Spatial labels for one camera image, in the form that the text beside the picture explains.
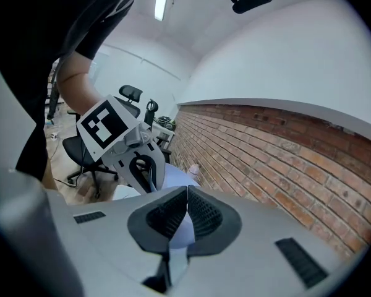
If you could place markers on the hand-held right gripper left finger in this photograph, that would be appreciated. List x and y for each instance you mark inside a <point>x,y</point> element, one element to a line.
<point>111,243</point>

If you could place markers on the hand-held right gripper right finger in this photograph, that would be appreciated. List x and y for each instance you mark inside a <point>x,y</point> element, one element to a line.
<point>250,258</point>

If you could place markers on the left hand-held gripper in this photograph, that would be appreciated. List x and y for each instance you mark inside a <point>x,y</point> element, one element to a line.
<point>103,125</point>

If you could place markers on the blue big plate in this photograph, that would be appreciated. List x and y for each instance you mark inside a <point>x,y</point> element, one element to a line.
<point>176,175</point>

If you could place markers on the person's left forearm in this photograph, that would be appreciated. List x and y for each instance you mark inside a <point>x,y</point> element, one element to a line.
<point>77,85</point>

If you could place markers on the green and black bag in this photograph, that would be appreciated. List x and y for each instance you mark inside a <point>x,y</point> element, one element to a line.
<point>167,122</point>

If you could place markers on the clear bottle with pale cap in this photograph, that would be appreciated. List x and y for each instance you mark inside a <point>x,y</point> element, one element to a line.
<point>194,170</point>

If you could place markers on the black office chair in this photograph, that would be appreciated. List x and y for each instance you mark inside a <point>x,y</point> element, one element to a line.
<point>150,113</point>
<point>77,147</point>

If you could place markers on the person's black shirt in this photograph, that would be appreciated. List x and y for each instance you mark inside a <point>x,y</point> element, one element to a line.
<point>34,42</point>

